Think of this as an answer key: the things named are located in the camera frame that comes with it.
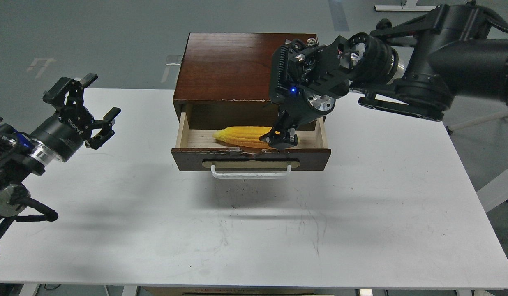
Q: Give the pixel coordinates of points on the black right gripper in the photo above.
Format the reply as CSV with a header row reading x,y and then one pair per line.
x,y
285,136

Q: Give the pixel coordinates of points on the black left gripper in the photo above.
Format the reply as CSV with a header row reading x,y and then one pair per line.
x,y
70,126

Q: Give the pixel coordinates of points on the yellow corn cob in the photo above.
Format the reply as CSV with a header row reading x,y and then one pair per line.
x,y
245,136

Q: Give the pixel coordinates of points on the wooden drawer with white handle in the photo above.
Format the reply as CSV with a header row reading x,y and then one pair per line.
x,y
197,150

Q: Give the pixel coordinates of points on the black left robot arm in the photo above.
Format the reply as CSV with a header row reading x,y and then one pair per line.
x,y
21,156

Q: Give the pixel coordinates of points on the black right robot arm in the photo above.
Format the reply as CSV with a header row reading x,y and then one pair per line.
x,y
413,69

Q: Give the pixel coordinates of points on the dark wooden drawer cabinet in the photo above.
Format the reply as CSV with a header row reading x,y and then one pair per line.
x,y
224,78

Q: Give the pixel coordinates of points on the white stand base background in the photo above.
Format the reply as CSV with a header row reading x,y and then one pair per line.
x,y
405,6

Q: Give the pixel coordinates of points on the white frame at right edge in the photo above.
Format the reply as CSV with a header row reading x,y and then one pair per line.
x,y
482,145

